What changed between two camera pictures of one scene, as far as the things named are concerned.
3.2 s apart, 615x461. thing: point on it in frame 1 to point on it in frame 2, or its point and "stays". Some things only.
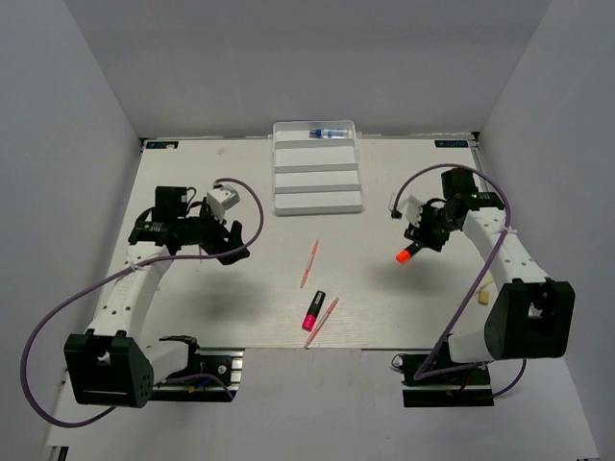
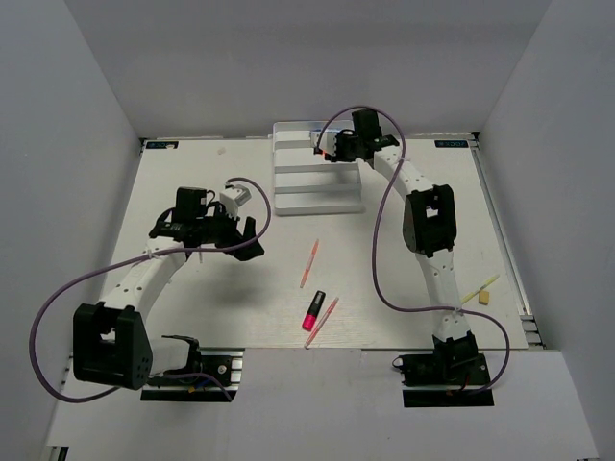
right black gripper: [422, 235] to [338, 157]
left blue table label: [161, 144] stays
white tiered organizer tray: [315, 177] stays
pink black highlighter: [311, 314] stays
